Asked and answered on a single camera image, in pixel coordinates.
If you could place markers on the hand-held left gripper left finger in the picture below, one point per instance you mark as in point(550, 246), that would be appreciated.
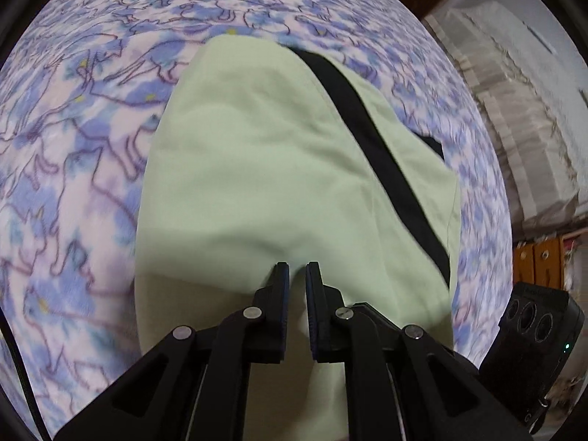
point(285, 294)

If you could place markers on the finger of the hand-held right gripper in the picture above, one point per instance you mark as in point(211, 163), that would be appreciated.
point(381, 317)

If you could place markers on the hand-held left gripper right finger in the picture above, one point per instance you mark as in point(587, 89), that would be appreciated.
point(311, 294)

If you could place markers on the light green jacket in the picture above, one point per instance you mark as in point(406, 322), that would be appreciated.
point(257, 170)

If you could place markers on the orange wooden drawer cabinet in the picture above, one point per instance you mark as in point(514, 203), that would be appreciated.
point(546, 257)

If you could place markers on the blue floral blanket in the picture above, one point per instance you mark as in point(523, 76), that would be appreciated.
point(69, 170)

